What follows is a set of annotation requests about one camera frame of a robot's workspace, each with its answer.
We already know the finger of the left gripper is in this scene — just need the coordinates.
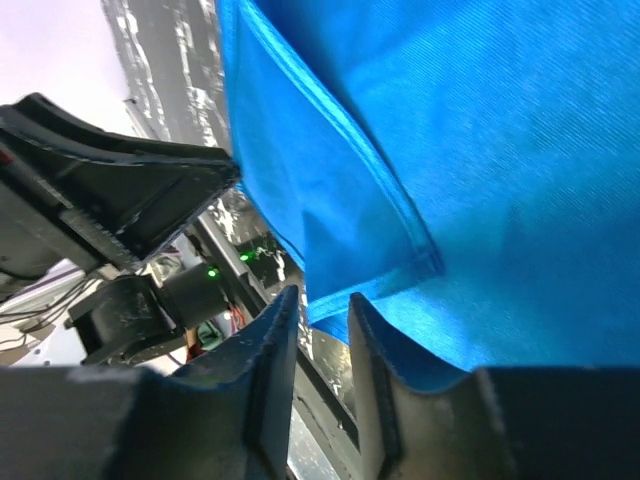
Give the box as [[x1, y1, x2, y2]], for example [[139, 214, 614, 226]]
[[1, 93, 240, 263]]

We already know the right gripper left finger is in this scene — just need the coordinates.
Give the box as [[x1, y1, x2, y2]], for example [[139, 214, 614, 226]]
[[0, 284, 300, 480]]

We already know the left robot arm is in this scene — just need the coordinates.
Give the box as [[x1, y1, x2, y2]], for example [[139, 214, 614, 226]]
[[1, 93, 240, 364]]

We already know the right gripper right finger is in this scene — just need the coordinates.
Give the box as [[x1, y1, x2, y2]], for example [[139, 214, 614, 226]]
[[348, 293, 639, 479]]

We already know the blue cloth napkin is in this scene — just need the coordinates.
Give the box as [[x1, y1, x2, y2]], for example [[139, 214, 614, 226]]
[[216, 1, 639, 371]]

